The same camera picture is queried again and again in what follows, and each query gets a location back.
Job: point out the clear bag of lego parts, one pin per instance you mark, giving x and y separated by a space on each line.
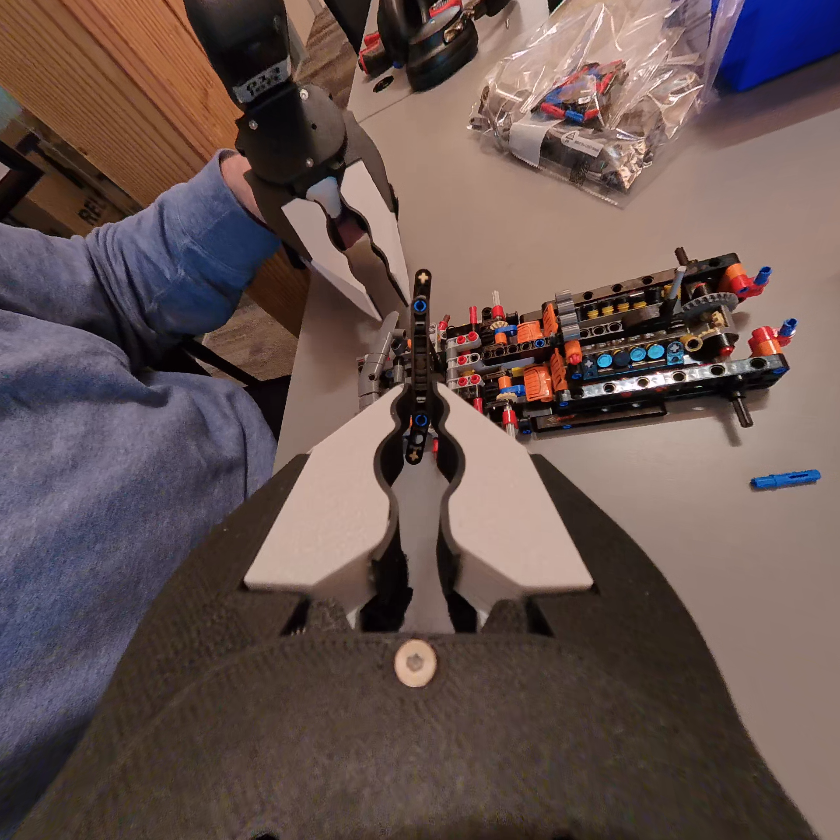
590 111

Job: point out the person's left forearm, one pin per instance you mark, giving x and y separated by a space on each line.
164 256

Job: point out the grey lego subassembly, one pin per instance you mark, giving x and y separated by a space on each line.
377 367

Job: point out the cardboard box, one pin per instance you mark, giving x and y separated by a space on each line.
72 203

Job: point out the person's upper body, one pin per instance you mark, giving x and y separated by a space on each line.
98 492

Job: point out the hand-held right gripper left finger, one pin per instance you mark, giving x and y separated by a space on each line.
321 518

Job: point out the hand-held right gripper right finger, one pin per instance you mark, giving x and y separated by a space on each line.
518 518

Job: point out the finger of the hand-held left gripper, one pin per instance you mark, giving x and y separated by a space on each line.
321 256
380 223

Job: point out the black and red device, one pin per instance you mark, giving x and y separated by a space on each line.
436 46

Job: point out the black lego beam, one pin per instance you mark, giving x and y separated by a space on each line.
420 341

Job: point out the blue lego axle pin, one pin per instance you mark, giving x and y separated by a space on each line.
784 480

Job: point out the black round desk grommet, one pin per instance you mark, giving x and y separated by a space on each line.
382 83

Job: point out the wooden panel cabinet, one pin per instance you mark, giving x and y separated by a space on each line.
98 72

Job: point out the lego chassis assembly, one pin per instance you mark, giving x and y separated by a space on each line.
623 354

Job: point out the person's left hand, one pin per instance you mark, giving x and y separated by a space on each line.
237 180

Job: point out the black chair base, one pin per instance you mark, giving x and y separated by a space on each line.
262 407

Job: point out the blue plastic bin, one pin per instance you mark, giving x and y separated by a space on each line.
781 39

